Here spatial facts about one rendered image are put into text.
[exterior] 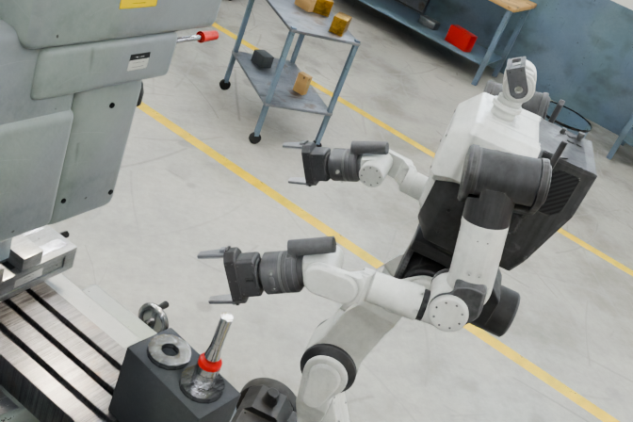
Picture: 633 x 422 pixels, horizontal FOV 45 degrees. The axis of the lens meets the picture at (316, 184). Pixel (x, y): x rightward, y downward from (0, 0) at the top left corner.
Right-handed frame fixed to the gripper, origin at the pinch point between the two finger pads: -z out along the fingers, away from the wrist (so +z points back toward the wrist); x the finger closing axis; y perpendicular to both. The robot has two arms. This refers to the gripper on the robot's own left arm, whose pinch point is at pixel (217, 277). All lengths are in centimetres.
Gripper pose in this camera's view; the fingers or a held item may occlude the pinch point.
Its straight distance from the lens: 163.7
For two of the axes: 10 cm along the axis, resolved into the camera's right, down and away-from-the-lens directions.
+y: -1.9, 3.5, -9.2
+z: 9.7, -1.0, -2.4
